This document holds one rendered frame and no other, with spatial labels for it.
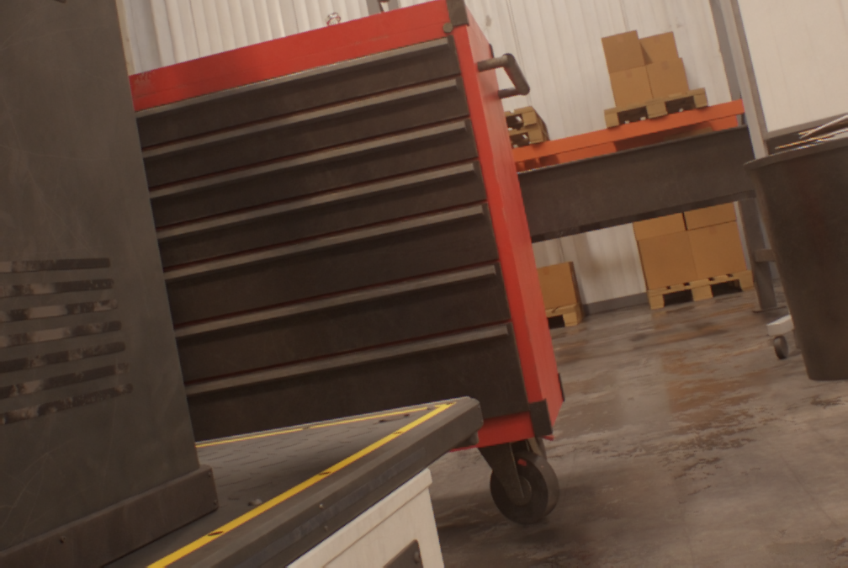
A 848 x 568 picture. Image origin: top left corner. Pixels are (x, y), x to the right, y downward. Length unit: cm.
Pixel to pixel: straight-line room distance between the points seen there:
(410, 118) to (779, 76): 225
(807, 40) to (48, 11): 345
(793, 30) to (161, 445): 346
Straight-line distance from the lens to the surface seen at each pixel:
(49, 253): 64
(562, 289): 915
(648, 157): 496
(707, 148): 499
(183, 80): 208
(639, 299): 987
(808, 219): 300
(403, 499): 87
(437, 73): 193
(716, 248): 881
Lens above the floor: 43
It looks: 4 degrees up
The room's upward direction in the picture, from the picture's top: 11 degrees counter-clockwise
